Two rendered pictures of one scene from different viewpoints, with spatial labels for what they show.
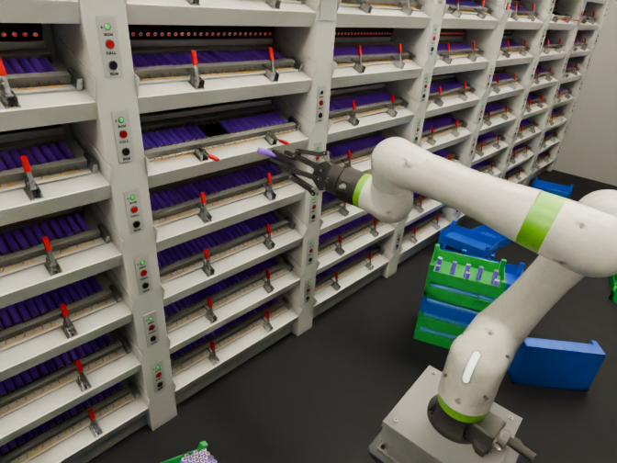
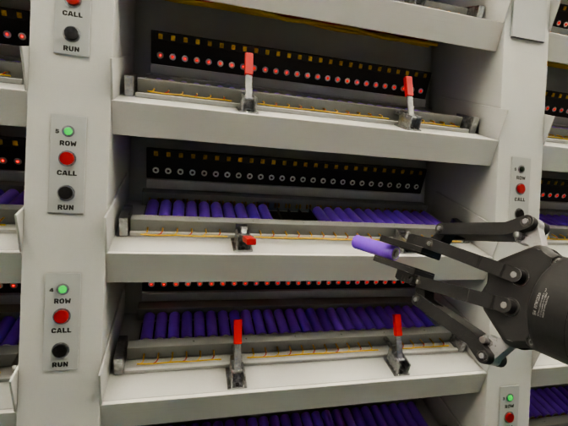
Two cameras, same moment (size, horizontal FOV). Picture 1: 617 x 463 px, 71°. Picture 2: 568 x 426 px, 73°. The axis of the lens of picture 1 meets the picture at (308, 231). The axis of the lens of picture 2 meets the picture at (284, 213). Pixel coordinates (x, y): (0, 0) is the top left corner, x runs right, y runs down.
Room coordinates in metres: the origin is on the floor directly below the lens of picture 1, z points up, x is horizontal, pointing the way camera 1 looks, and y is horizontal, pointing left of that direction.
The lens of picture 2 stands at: (0.75, -0.03, 0.97)
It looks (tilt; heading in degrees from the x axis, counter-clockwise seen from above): 1 degrees down; 33
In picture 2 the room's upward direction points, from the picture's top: 2 degrees clockwise
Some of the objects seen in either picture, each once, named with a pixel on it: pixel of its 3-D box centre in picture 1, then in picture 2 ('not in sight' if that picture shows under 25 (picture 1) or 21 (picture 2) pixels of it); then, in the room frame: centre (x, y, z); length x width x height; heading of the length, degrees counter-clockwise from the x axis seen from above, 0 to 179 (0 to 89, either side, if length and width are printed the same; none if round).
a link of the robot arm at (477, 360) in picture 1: (473, 372); not in sight; (0.78, -0.43, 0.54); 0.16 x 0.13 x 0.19; 143
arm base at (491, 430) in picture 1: (478, 424); not in sight; (0.74, -0.46, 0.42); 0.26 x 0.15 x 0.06; 47
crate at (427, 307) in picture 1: (458, 299); not in sight; (1.56, -0.68, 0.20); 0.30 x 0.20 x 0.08; 70
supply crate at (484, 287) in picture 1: (466, 269); not in sight; (1.56, -0.68, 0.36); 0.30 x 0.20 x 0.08; 70
